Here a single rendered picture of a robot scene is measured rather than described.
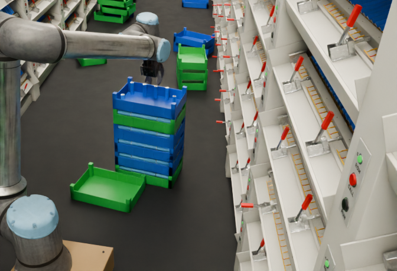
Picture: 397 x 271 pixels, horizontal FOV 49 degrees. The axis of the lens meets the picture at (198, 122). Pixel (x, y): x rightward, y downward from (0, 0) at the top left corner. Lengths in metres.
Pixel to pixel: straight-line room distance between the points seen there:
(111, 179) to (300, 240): 1.45
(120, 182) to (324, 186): 1.57
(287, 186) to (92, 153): 1.55
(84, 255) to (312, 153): 1.06
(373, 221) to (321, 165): 0.25
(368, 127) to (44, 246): 1.15
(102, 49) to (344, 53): 0.89
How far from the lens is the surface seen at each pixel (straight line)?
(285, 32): 1.19
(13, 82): 1.43
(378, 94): 0.57
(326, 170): 0.81
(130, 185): 2.20
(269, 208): 1.28
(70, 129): 2.69
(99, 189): 2.20
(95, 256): 1.68
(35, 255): 1.53
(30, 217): 1.47
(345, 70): 0.73
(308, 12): 1.00
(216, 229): 2.00
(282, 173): 1.11
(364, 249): 0.63
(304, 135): 0.91
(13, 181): 1.57
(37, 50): 1.30
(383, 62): 0.56
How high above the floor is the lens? 1.39
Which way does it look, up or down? 30 degrees down
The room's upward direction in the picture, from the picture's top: 4 degrees clockwise
